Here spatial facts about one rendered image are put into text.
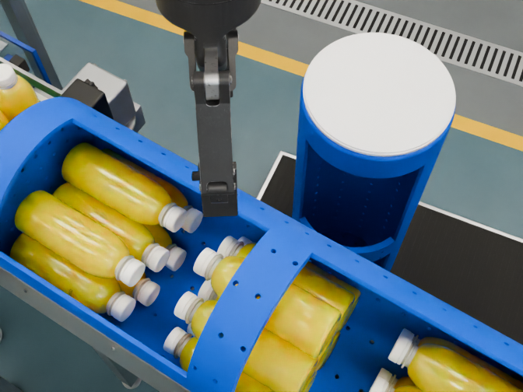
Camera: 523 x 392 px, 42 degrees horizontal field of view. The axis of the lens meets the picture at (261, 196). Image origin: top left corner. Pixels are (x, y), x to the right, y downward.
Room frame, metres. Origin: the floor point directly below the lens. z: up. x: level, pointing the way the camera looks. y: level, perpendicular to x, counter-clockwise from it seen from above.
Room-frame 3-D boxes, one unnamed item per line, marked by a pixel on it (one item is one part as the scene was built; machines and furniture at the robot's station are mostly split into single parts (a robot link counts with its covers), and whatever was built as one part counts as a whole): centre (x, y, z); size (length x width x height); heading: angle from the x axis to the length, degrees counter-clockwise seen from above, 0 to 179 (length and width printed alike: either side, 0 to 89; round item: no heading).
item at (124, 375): (0.49, 0.40, 0.31); 0.06 x 0.06 x 0.63; 57
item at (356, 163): (0.75, -0.22, 0.59); 0.28 x 0.28 x 0.88
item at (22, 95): (0.76, 0.45, 0.99); 0.07 x 0.07 x 0.19
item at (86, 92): (0.77, 0.34, 0.95); 0.10 x 0.07 x 0.10; 147
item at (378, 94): (0.75, -0.22, 1.03); 0.28 x 0.28 x 0.01
